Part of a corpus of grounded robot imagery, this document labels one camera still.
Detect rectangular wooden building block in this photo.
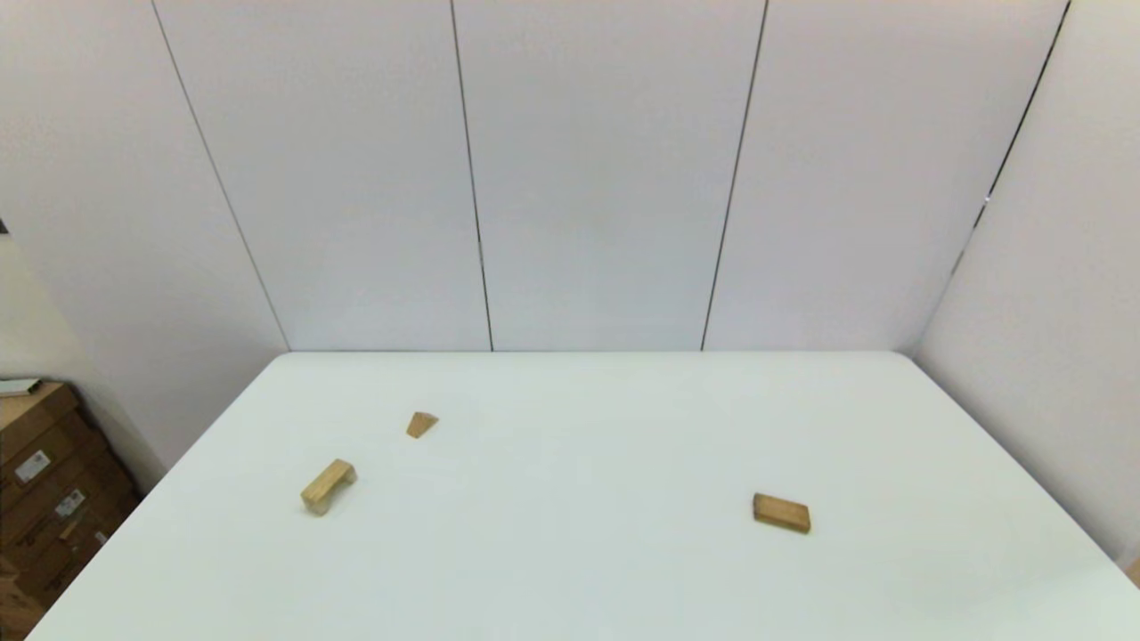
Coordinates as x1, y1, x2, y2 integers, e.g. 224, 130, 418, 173
753, 492, 812, 535

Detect brown cardboard box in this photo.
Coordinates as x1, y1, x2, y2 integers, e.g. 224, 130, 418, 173
0, 381, 110, 491
0, 556, 47, 641
0, 450, 143, 608

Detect arched wooden building block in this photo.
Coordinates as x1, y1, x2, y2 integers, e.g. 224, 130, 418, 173
300, 458, 358, 516

